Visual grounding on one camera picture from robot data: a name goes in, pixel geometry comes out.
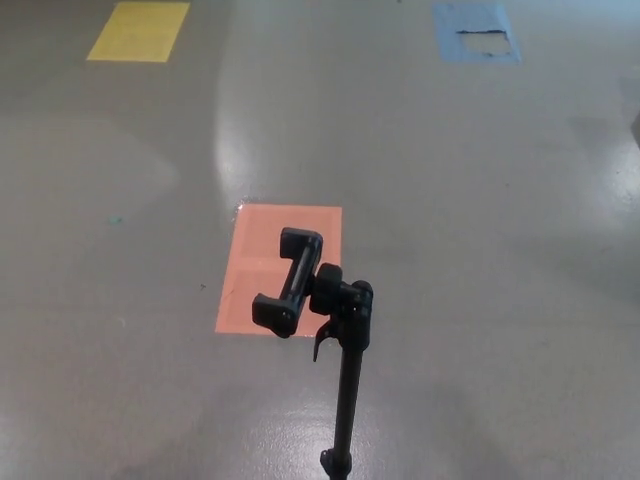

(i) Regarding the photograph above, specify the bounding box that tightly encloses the black phone stand with clamp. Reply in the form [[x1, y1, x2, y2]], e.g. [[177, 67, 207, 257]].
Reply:
[[251, 227, 375, 480]]

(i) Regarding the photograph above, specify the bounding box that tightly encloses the orange floor sheet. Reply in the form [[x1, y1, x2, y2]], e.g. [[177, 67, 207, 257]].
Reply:
[[213, 203, 344, 339]]

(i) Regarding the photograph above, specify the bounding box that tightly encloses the torn blue floor sheet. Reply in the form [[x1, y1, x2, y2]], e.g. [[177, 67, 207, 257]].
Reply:
[[431, 3, 523, 65]]

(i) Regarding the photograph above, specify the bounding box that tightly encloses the yellow floor sheet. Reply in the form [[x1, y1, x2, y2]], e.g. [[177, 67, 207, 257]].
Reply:
[[85, 1, 192, 63]]

